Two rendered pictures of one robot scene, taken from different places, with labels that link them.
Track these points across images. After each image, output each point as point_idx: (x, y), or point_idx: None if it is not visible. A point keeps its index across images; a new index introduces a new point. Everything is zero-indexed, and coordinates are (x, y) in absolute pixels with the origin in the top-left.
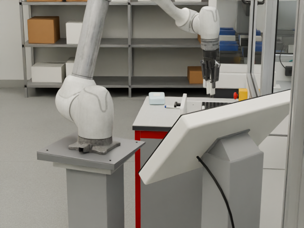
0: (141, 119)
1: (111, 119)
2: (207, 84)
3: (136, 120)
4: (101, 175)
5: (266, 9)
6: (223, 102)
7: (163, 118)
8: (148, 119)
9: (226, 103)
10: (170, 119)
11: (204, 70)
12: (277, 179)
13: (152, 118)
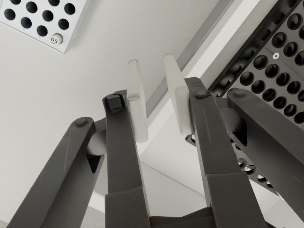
0: (1, 205)
1: None
2: (147, 125)
3: (6, 219)
4: None
5: None
6: (232, 27)
7: (11, 147)
8: (11, 192)
9: (285, 44)
10: (29, 133)
11: (80, 203)
12: None
13: (0, 175)
